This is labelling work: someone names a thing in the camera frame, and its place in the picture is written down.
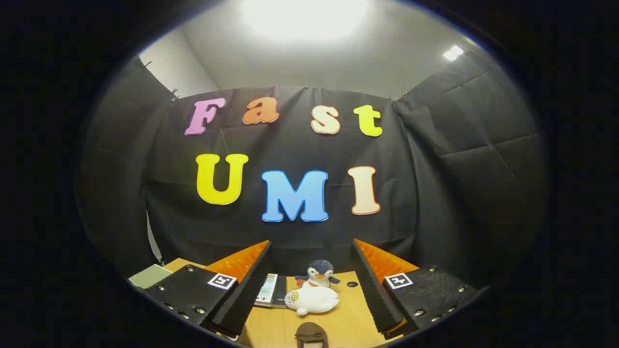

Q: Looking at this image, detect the large ceiling light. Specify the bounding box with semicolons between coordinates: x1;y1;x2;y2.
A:
242;0;370;42

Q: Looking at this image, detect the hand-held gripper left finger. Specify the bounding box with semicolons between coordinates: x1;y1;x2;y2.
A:
144;240;272;337

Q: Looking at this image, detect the white plush toy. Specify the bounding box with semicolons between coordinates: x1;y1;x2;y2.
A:
284;283;339;317

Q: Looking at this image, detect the green fabric storage box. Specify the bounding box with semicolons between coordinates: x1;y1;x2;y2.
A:
128;264;173;290

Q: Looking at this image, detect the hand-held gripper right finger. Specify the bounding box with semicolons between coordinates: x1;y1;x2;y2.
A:
349;238;479;339

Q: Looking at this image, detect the dark book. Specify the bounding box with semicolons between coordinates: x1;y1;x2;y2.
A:
271;275;287;309

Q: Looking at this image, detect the book with sky picture cover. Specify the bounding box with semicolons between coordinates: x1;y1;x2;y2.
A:
255;273;279;305

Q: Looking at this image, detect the penguin plush toy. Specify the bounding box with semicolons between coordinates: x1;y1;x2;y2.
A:
295;260;340;289

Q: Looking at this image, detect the brown fuzzy shoe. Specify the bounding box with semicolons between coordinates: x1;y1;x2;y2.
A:
295;322;329;348

